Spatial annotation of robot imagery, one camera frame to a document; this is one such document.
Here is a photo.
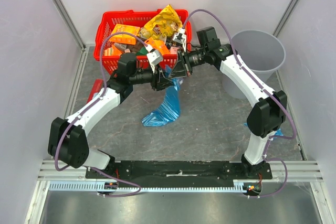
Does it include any long red box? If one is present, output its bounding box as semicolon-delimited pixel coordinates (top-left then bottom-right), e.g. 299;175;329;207
87;79;103;103

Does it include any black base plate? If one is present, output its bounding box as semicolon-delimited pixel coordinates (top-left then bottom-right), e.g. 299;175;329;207
85;159;274;188

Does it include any yellow chips bag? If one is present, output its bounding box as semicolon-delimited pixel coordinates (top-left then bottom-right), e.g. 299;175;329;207
139;4;182;40

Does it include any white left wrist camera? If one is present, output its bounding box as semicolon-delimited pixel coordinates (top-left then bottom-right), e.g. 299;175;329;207
146;48;163;67

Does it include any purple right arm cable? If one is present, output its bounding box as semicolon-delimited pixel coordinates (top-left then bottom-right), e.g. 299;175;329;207
182;9;297;199

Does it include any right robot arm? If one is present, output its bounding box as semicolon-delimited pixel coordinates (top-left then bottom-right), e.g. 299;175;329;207
169;27;287;179

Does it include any green packet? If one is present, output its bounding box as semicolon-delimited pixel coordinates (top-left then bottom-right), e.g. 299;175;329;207
136;47;148;56

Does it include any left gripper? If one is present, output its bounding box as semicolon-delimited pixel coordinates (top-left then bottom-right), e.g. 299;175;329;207
129;63;175;91

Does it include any grey slotted cable duct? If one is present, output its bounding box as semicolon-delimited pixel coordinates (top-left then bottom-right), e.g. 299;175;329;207
49;180;260;194

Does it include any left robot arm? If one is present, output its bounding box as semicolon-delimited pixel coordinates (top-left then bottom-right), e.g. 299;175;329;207
48;49;173;178

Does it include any red plastic shopping basket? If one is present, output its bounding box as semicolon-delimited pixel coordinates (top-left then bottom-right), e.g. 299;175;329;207
93;9;192;74

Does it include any orange snack box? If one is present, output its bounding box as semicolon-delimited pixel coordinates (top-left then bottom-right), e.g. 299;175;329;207
109;23;140;45

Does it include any torn blue trash bag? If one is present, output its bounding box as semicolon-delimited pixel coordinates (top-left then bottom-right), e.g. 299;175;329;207
142;78;183;127

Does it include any small orange carton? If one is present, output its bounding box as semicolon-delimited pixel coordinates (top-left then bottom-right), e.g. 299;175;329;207
145;38;170;56

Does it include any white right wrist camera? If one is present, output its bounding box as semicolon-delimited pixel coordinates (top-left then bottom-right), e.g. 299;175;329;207
172;27;187;51

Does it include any grey plastic trash bin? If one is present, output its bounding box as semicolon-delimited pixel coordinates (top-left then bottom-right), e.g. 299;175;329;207
220;30;286;101

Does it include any blue trash bag roll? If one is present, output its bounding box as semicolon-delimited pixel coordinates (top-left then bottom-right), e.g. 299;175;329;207
243;123;283;136

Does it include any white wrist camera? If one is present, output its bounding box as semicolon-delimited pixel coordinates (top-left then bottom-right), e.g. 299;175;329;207
172;27;187;51
146;48;163;67

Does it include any orange striped packet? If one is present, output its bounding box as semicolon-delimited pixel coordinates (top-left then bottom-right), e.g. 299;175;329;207
104;45;123;56

